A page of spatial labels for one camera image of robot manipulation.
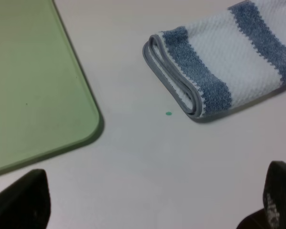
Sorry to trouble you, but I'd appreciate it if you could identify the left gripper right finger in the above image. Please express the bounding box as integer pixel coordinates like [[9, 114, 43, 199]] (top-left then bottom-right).
[[237, 161, 286, 229]]

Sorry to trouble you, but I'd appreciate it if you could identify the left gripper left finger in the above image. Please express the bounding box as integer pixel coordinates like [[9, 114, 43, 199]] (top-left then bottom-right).
[[0, 169, 51, 229]]

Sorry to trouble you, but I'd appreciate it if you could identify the blue white striped towel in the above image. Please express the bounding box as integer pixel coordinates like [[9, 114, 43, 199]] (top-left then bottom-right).
[[143, 0, 286, 120]]

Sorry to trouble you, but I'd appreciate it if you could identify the green plastic tray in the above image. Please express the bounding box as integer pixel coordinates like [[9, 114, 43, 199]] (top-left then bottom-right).
[[0, 0, 102, 175]]

